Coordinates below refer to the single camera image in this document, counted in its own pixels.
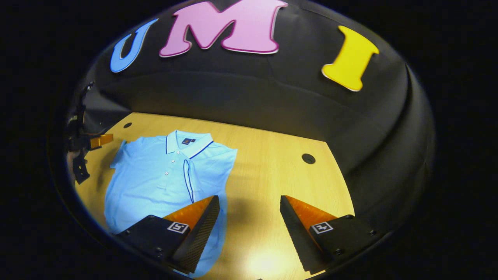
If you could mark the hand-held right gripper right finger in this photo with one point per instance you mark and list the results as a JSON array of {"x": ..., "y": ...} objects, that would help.
[{"x": 295, "y": 237}]

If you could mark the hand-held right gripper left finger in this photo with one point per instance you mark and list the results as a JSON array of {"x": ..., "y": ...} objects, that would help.
[{"x": 198, "y": 241}]

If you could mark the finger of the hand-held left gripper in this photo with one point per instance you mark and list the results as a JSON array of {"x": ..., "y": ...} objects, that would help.
[{"x": 102, "y": 140}]

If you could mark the light blue T-shirt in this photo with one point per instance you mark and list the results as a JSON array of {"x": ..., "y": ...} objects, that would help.
[{"x": 155, "y": 179}]

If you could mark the black backdrop cloth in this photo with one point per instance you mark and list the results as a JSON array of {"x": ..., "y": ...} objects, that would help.
[{"x": 253, "y": 93}]

